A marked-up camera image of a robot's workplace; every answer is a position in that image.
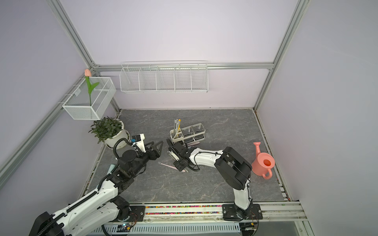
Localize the artificial pink tulip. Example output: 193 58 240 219
84 69 99 106

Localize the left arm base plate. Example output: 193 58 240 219
111 205 146 222

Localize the potted green plant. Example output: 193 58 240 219
89 117 131 149

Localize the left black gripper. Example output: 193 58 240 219
129 141 163 177

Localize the pink watering can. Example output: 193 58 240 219
252 142 275 180

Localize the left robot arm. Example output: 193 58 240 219
30 135 163 236

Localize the cream toothbrush holder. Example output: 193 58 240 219
170 123 206 144

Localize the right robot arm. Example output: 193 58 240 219
167 139 252 213

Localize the white vent grille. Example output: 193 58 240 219
105 222 242 236

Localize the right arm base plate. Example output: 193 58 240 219
222 203 263 222

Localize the grey-green toothbrush vertical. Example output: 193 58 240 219
173 119 178 136

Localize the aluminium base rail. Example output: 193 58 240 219
58 201 309 225

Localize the pink toothbrush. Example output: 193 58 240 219
187 141 200 147
158 162 186 172

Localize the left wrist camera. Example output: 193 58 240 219
131 134 146 153

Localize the white mesh box basket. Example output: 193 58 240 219
62 77 116 121

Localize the white wire wall basket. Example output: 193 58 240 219
120 61 209 93

